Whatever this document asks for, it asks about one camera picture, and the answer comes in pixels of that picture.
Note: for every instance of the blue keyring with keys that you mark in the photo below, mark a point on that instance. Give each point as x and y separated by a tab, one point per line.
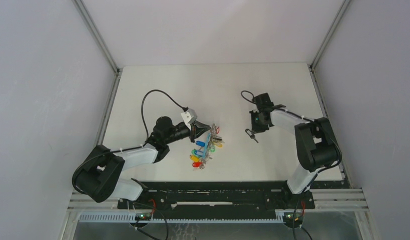
202	155

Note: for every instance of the black mounting base rail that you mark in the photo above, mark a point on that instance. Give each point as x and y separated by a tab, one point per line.
228	199

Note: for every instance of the white slotted cable duct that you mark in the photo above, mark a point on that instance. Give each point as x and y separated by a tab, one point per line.
124	217

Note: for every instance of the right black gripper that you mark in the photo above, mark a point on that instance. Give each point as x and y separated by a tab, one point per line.
256	128

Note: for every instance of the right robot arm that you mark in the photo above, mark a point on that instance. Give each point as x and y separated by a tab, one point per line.
316	145

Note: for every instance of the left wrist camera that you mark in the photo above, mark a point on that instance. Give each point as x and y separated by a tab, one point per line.
189	117

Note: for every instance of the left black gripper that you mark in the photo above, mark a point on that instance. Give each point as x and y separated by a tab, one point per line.
197	129

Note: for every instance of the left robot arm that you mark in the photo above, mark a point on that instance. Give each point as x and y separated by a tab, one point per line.
99	176

